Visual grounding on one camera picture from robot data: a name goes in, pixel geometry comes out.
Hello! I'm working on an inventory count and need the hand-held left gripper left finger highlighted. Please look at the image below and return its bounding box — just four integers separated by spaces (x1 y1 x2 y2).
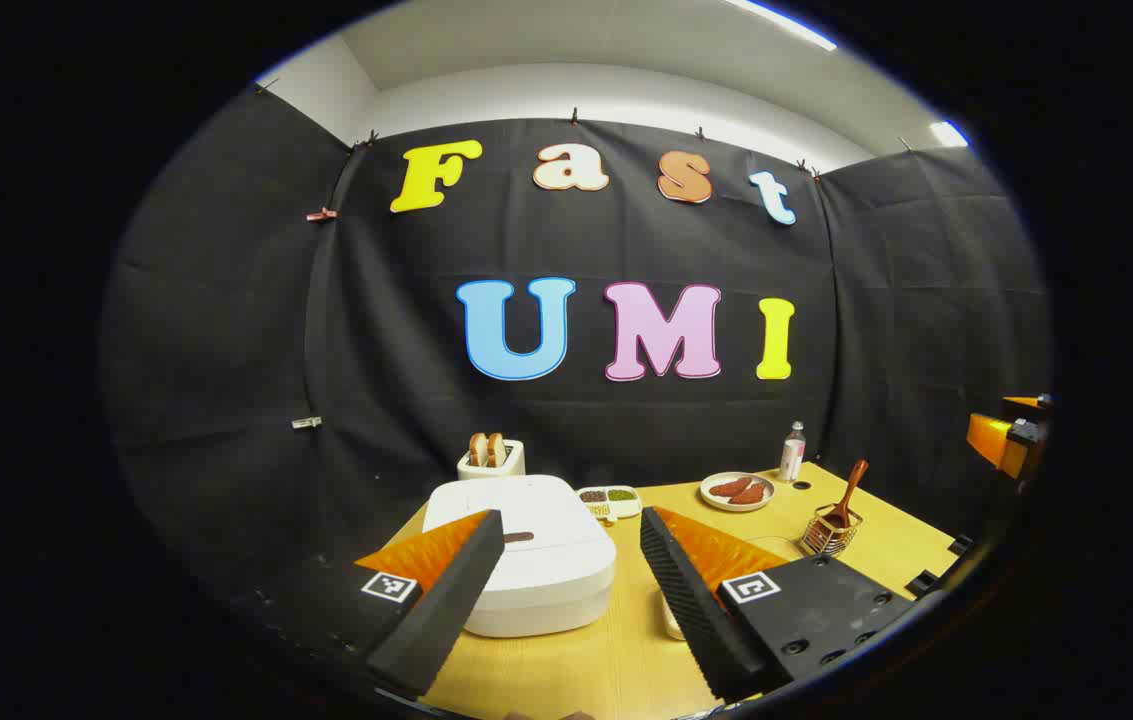
236 508 507 701

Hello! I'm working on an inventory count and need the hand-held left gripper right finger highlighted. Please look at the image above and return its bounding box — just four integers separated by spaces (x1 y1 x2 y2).
639 505 919 703

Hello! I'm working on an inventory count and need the white rice cooker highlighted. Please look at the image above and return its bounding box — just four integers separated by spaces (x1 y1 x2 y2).
423 475 617 638

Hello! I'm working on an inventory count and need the wire chopstick holder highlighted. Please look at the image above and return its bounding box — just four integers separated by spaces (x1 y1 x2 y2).
800 505 864 558

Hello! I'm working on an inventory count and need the brown wooden spoon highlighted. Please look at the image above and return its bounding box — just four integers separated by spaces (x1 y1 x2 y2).
829 460 869 528

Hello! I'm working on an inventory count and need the white round plate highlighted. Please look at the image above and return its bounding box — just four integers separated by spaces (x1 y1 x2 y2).
700 472 777 513

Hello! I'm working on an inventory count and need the white divided grain dish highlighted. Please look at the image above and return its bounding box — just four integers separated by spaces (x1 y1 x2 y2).
577 486 643 521

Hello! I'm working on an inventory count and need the white toaster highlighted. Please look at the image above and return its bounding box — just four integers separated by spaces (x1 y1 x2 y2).
457 440 526 481

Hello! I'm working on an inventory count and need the clear bottle with pink label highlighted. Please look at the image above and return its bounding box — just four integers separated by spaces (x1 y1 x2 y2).
779 421 807 483

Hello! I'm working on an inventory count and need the black backdrop cloth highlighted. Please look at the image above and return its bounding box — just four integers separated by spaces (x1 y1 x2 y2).
101 85 1055 621

